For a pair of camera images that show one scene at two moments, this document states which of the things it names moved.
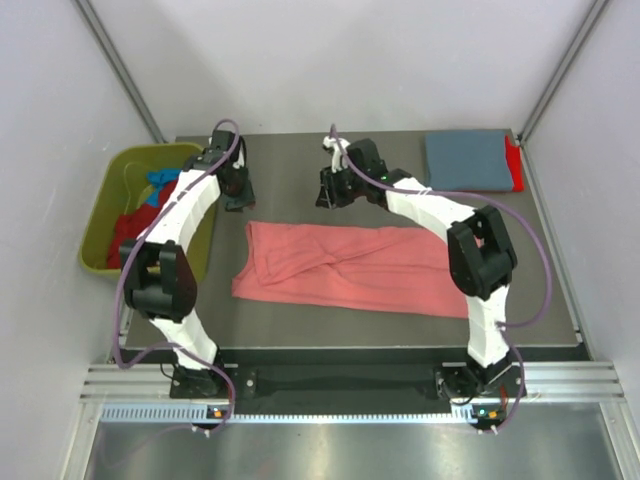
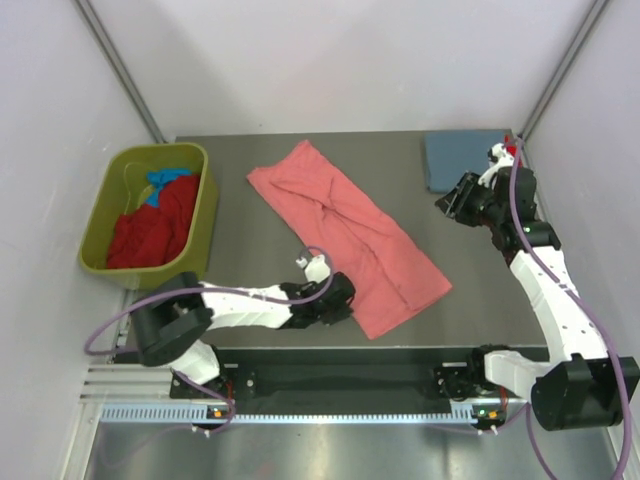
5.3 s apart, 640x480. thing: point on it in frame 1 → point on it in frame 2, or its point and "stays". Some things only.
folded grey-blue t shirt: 467,161 stays
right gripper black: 329,197 → 455,203
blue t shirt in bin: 158,177 stays
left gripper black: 246,199 → 341,313
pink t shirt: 384,269 → 392,282
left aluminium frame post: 121,71 stays
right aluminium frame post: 595,13 stays
